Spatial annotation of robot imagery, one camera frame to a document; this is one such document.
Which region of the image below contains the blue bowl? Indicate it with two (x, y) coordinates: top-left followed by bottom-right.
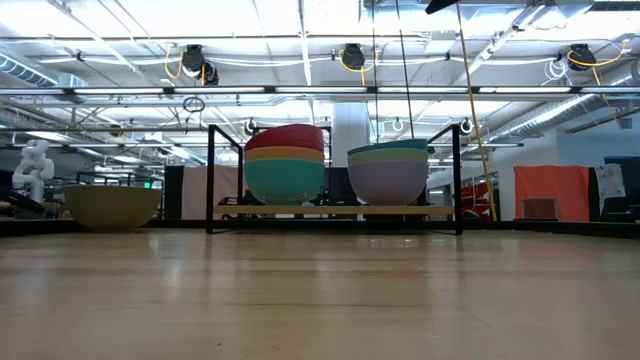
(347, 138), (429, 157)

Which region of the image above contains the pale green bowl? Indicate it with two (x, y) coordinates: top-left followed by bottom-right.
(347, 148), (430, 166)

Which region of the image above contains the lilac bowl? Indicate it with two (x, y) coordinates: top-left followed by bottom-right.
(347, 160), (430, 206)

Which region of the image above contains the red bowl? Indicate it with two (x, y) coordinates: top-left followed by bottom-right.
(243, 123), (325, 154)

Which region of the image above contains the orange bowl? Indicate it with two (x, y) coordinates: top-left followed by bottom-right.
(243, 145), (326, 164)

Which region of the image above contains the turquoise bowl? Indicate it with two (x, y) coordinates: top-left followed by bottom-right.
(243, 158), (326, 205)

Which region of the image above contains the yellow bowl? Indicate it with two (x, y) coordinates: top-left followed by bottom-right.
(63, 184), (163, 231)

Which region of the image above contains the white building column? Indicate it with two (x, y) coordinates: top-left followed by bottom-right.
(331, 102), (371, 169)

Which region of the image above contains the orange fabric panel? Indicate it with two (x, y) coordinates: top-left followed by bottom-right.
(513, 164), (591, 223)

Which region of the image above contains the brown cardboard box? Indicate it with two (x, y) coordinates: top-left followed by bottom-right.
(522, 198), (559, 221)

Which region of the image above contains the long ceiling light bar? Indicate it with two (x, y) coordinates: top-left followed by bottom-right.
(0, 85), (640, 96)

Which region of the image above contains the white patterned fabric panel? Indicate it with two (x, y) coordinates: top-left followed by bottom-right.
(594, 163), (614, 207)

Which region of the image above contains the pale pink fabric panel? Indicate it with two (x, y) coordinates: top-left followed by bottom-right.
(182, 165), (246, 220)

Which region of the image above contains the white robot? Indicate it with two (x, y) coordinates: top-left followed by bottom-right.
(11, 139), (55, 204)

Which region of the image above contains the thin black hanging cable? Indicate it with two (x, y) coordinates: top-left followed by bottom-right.
(395, 0), (415, 141)

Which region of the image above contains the black ceiling cable reel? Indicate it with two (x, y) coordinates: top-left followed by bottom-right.
(567, 43), (596, 72)
(341, 42), (367, 71)
(180, 43), (220, 86)

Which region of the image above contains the yellow hanging cable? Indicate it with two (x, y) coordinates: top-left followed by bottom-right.
(455, 2), (499, 222)

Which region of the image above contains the black wire dish rack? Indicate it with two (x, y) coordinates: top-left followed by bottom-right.
(205, 123), (464, 237)

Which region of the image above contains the black rig frame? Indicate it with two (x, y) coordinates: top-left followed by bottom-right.
(0, 217), (640, 239)

